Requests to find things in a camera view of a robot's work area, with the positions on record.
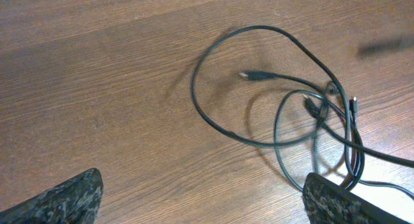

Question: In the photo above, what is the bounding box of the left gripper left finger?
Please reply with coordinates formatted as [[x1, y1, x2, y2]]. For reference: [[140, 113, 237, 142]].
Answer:
[[1, 168, 104, 223]]

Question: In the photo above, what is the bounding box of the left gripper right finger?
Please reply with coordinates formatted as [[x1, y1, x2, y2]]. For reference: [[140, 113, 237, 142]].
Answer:
[[302, 173, 408, 224]]

